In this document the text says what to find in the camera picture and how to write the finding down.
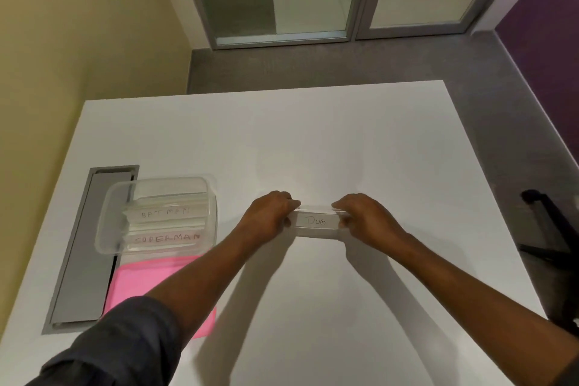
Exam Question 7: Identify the white labelled card divider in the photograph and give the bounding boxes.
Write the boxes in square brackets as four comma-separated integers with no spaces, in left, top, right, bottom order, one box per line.
[123,226,208,253]
[125,200,210,224]

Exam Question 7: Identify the person's left forearm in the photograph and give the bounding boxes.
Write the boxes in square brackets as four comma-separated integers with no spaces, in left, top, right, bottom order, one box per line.
[25,229,258,386]

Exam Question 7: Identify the person's right forearm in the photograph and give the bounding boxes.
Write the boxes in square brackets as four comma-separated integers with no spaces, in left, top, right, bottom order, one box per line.
[390,233,579,386]

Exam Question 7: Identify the grey table cable hatch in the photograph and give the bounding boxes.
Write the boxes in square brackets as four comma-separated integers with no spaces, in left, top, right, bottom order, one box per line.
[42,165,140,335]

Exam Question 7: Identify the person's left hand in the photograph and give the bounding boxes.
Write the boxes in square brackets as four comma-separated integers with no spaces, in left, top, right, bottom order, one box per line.
[236,191,301,247]

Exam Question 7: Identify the clear plastic storage tub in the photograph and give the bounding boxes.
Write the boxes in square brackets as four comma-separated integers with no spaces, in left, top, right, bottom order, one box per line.
[94,176,219,256]

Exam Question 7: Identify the black office chair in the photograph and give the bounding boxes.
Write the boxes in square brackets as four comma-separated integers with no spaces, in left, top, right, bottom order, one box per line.
[517,189,579,337]

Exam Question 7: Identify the pink paper sheet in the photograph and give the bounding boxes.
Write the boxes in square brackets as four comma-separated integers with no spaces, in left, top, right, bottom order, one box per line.
[103,255,218,339]

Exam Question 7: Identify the clear labelled plastic box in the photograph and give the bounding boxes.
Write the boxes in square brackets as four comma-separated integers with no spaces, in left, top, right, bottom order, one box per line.
[285,204,354,240]

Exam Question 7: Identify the person's right hand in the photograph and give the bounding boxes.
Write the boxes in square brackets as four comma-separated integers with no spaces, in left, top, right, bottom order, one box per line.
[331,193,410,252]

